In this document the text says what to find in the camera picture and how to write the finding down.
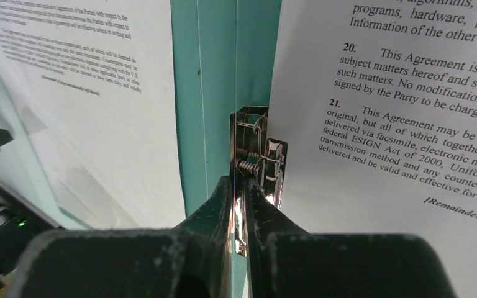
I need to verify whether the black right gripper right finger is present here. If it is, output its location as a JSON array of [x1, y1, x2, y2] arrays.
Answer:
[[243, 178, 455, 297]]

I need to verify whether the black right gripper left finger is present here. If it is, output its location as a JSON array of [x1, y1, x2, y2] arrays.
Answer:
[[10, 176, 233, 297]]

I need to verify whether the metal folder clip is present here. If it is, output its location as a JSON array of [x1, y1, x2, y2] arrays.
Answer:
[[230, 106, 288, 257]]

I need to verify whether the printed white paper sheet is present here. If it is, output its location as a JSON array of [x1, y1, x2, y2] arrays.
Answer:
[[0, 1, 185, 228]]

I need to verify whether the white paper sheet stack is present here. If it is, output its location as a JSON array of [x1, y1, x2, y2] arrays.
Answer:
[[268, 1, 477, 297]]

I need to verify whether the teal plastic folder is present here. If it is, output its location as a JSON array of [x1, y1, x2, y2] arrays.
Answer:
[[0, 0, 283, 298]]

